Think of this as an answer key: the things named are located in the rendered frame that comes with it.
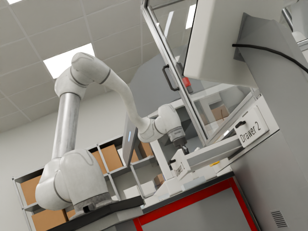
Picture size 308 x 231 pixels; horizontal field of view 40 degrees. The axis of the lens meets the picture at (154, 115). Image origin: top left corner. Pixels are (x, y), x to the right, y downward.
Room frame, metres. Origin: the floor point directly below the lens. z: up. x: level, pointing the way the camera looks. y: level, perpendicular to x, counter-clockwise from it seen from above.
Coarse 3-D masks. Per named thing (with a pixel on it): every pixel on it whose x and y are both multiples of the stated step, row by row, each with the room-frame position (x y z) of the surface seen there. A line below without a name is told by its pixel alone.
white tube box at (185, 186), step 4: (192, 180) 2.30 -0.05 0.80; (196, 180) 2.30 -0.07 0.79; (200, 180) 2.31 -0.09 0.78; (204, 180) 2.31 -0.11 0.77; (184, 184) 2.29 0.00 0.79; (188, 184) 2.29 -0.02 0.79; (192, 184) 2.30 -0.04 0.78; (196, 184) 2.30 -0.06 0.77; (184, 188) 2.29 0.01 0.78; (188, 188) 2.29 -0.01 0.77
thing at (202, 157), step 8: (232, 136) 2.02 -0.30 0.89; (216, 144) 2.00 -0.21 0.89; (224, 144) 2.00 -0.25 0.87; (232, 144) 2.01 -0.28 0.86; (240, 144) 2.02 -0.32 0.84; (192, 152) 1.97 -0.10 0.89; (200, 152) 1.98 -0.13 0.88; (208, 152) 1.99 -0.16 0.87; (216, 152) 1.99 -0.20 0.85; (224, 152) 2.00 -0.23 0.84; (232, 152) 2.12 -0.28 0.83; (192, 160) 1.97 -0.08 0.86; (200, 160) 1.97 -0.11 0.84; (208, 160) 2.01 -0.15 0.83; (216, 160) 2.18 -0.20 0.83; (192, 168) 2.05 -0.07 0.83; (200, 168) 2.23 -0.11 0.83
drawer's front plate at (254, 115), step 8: (248, 112) 1.75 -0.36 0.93; (256, 112) 1.69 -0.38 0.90; (240, 120) 1.87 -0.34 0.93; (248, 120) 1.79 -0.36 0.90; (256, 120) 1.72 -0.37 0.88; (240, 128) 1.91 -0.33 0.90; (248, 128) 1.83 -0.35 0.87; (256, 128) 1.76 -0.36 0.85; (264, 128) 1.69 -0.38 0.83; (248, 136) 1.86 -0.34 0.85; (256, 136) 1.79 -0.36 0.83; (248, 144) 1.91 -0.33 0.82
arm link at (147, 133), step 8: (112, 72) 2.04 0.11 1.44; (104, 80) 2.02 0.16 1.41; (112, 80) 2.05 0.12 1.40; (120, 80) 2.08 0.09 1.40; (112, 88) 2.09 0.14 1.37; (120, 88) 2.10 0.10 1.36; (128, 88) 2.13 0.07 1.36; (128, 96) 2.15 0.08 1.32; (128, 104) 2.20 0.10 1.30; (128, 112) 2.27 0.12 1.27; (136, 112) 2.29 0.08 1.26; (136, 120) 2.32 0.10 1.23; (144, 120) 2.37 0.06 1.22; (152, 120) 2.39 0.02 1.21; (144, 128) 2.36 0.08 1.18; (152, 128) 2.37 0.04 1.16; (144, 136) 2.40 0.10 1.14; (152, 136) 2.40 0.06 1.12; (160, 136) 2.41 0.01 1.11
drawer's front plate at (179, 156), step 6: (180, 150) 1.94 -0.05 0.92; (174, 156) 2.07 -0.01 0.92; (180, 156) 1.96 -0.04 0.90; (174, 162) 2.12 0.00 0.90; (180, 162) 2.00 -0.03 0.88; (186, 162) 1.94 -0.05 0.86; (174, 168) 2.18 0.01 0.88; (180, 168) 2.05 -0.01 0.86; (186, 168) 1.94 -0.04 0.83; (180, 174) 2.11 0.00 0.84; (186, 174) 2.04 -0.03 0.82
